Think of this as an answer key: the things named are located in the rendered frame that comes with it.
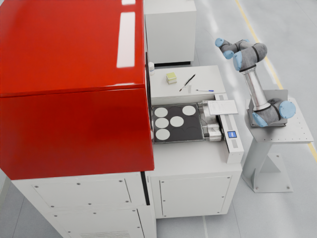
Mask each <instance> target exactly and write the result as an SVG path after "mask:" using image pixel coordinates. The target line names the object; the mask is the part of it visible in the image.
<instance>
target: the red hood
mask: <svg viewBox="0 0 317 238"><path fill-rule="evenodd" d="M0 169H1V170H2V171H3V172H4V173H5V174H6V175H7V176H8V177H9V178H10V179H11V180H20V179H40V178H54V177H68V176H82V175H96V174H110V173H125V172H139V171H153V170H154V169H155V162H154V142H153V120H152V99H151V78H150V60H149V44H148V33H147V22H146V12H145V5H144V0H4V1H3V3H2V4H1V5H0Z"/></svg>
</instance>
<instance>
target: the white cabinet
mask: <svg viewBox="0 0 317 238"><path fill-rule="evenodd" d="M241 173H242V171H231V172H216V173H202V174H188V175H174V176H160V177H150V181H151V188H152V195H153V202H154V209H155V215H156V219H161V218H175V217H189V216H203V215H218V214H227V212H228V209H229V206H230V204H231V201H232V198H233V195H234V192H235V190H236V187H237V184H238V181H239V178H240V175H241Z"/></svg>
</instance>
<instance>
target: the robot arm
mask: <svg viewBox="0 0 317 238"><path fill-rule="evenodd" d="M215 45H216V46H217V47H218V48H219V49H220V50H221V52H222V54H223V56H224V57H225V58H226V59H227V60H229V59H231V58H233V64H234V68H235V70H236V71H239V72H240V73H241V74H243V77H244V79H245V82H246V85H247V88H248V90H249V92H250V96H251V98H252V101H253V104H254V109H253V110H254V112H253V114H252V116H253V118H254V120H255V121H256V123H257V124H258V125H259V126H260V127H265V126H268V125H270V124H272V123H275V122H277V121H280V120H282V119H289V118H291V117H293V116H294V114H295V112H296V107H295V105H294V104H293V103H292V102H290V101H283V100H282V99H279V98H273V99H271V100H269V101H268V102H267V100H266V98H265V95H264V92H263V89H262V87H261V84H260V81H259V78H258V75H257V73H256V70H255V69H256V67H257V65H256V63H258V62H260V61H262V60H263V59H264V58H265V57H266V55H267V47H266V45H265V44H263V43H251V42H250V41H249V40H248V39H245V40H240V41H239V42H237V43H235V44H231V43H230V42H228V41H226V40H225V39H223V38H220V37H219V38H217V39H216V40H215Z"/></svg>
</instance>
